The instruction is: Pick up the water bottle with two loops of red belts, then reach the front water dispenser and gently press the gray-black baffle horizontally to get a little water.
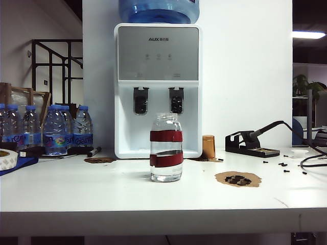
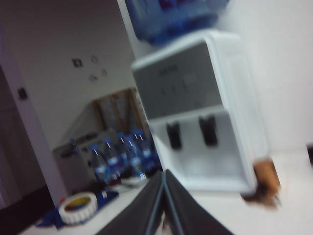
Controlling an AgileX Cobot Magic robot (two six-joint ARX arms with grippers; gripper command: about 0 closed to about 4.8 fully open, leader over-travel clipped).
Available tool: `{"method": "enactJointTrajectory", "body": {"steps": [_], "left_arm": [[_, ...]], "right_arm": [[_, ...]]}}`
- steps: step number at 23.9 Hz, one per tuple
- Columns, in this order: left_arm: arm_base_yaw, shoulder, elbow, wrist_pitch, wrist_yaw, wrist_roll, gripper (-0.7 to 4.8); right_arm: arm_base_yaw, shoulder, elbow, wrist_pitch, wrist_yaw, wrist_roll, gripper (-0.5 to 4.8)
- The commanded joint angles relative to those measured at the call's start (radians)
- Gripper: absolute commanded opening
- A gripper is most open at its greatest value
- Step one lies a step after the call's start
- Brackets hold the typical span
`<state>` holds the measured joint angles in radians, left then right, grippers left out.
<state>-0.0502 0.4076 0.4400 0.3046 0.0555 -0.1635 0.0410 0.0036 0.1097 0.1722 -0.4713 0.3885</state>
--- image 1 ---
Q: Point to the glass bottle with red bands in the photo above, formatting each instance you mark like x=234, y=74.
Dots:
x=166, y=137

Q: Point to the white AUX water dispenser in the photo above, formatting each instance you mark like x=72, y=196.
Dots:
x=158, y=51

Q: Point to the blue cap plastic water bottle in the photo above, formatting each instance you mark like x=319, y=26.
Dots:
x=83, y=127
x=68, y=122
x=2, y=122
x=32, y=125
x=14, y=125

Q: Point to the large blue cap water bottle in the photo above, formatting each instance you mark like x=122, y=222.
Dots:
x=55, y=127

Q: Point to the blue water jug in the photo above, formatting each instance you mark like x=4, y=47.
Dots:
x=158, y=10

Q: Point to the gold brown cylindrical can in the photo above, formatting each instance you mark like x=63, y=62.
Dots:
x=209, y=146

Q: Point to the dark brown flat patch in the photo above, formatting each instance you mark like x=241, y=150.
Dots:
x=99, y=160

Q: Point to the black marker pen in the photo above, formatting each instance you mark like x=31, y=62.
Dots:
x=94, y=151

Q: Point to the black soldering iron stand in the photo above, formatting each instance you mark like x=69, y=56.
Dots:
x=237, y=145

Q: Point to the dark chunks on paper disc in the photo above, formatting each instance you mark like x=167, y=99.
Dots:
x=236, y=180

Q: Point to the black soldering iron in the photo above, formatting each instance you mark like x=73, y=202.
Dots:
x=260, y=131

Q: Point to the brown patch with black screws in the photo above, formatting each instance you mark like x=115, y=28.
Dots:
x=253, y=180

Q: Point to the black metal stair railing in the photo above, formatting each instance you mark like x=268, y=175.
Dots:
x=51, y=65

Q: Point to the blue chair back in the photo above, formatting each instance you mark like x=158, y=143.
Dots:
x=297, y=132

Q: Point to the black box with white label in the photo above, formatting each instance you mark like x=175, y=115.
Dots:
x=32, y=151

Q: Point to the small white round dish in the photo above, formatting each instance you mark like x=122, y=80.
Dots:
x=299, y=152

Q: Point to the green potted plant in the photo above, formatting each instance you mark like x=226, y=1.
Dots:
x=301, y=83

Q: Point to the blue flat board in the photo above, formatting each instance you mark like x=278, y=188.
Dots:
x=25, y=163

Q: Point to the dark equipment on desk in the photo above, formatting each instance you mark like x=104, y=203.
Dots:
x=320, y=136

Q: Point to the white tape roll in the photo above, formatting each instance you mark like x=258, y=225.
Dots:
x=7, y=160

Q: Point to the rectangular ceiling light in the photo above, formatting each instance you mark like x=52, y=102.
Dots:
x=307, y=35

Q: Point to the wooden frame with plastic sheet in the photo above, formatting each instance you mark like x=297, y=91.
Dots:
x=25, y=95

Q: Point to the grey vertical post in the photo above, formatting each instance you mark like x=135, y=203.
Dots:
x=309, y=117

